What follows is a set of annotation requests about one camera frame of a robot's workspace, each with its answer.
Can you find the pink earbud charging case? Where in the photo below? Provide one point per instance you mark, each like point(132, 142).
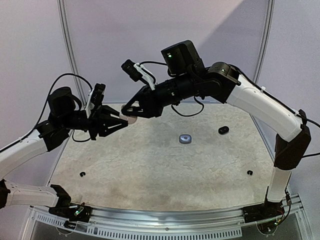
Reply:
point(130, 119)

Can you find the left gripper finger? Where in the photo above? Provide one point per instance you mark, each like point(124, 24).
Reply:
point(107, 111)
point(110, 126)

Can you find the purple earbud charging case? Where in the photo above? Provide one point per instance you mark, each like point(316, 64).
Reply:
point(185, 139)

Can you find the black earbud case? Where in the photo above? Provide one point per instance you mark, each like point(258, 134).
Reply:
point(223, 130)

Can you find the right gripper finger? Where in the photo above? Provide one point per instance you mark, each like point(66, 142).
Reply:
point(134, 111)
point(137, 99)

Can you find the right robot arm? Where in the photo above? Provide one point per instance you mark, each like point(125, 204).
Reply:
point(227, 84)

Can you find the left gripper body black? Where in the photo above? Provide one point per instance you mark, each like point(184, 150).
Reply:
point(93, 124)

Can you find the aluminium front rail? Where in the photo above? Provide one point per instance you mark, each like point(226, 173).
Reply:
point(120, 224)

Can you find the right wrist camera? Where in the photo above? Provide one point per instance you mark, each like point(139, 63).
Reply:
point(138, 72)

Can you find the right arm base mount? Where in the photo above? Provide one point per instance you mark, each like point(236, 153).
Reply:
point(266, 210)

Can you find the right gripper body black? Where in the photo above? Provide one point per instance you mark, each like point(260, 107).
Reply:
point(150, 99)

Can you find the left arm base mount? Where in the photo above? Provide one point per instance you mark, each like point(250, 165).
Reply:
point(66, 209)

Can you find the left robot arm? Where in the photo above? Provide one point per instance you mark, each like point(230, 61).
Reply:
point(66, 114)

